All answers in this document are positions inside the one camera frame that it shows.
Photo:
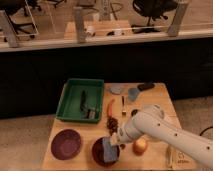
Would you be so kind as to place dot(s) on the blue sponge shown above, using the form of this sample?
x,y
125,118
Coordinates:
x,y
109,151

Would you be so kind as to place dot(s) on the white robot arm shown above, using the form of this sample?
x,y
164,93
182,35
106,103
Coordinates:
x,y
150,121

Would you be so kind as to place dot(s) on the red bowl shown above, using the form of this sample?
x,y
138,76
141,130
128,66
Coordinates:
x,y
97,153

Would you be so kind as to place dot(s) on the grey round lid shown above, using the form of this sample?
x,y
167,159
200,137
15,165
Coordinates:
x,y
117,89

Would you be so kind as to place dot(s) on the orange carrot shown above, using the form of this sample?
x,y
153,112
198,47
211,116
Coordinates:
x,y
109,108

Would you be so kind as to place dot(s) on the green plastic tray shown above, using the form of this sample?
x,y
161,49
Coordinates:
x,y
69,105

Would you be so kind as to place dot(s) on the dark utensil in tray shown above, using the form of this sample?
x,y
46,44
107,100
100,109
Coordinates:
x,y
88,112

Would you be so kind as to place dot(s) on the black remote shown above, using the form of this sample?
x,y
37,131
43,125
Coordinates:
x,y
145,86

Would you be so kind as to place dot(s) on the small dark round cup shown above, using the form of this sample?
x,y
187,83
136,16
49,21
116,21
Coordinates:
x,y
134,112

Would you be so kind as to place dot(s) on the dark grape bunch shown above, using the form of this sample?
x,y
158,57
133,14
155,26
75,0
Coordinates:
x,y
112,125

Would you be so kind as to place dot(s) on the black office chair right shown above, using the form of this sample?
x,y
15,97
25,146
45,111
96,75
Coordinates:
x,y
154,9

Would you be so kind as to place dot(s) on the black office chair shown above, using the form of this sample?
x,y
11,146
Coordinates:
x,y
11,7
154,9

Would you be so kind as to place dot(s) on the black office chair left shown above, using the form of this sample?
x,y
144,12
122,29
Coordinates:
x,y
11,7

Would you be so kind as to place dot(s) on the grey post centre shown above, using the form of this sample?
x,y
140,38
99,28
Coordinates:
x,y
79,24

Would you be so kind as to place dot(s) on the grey post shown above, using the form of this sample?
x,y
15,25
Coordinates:
x,y
174,28
79,24
8,30

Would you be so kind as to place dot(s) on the grey post right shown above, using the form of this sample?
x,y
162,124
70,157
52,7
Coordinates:
x,y
174,28

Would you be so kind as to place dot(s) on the grey post left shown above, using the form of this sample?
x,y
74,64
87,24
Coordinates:
x,y
8,30

